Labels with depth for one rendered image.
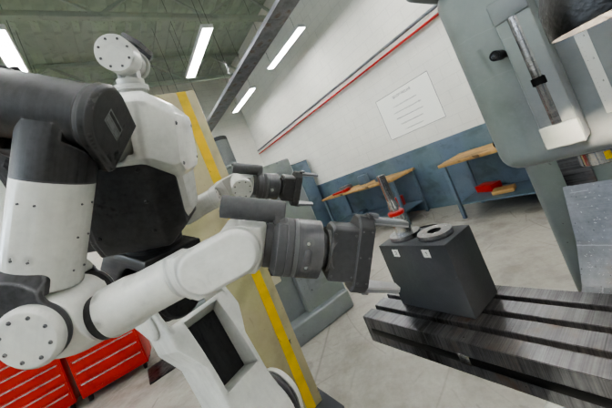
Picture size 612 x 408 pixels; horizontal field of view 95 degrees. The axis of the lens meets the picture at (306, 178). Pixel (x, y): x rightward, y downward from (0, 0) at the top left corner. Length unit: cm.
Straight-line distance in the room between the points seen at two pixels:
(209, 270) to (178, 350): 29
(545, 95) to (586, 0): 17
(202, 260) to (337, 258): 19
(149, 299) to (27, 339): 13
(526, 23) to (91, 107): 55
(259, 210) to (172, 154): 23
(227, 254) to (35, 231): 23
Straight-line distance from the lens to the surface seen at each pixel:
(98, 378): 484
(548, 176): 104
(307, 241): 40
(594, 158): 60
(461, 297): 80
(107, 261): 82
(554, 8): 35
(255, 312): 201
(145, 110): 57
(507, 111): 54
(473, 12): 55
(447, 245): 75
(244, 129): 1054
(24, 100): 48
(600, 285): 99
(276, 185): 92
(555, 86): 48
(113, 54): 67
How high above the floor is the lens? 143
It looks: 1 degrees up
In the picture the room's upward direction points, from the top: 23 degrees counter-clockwise
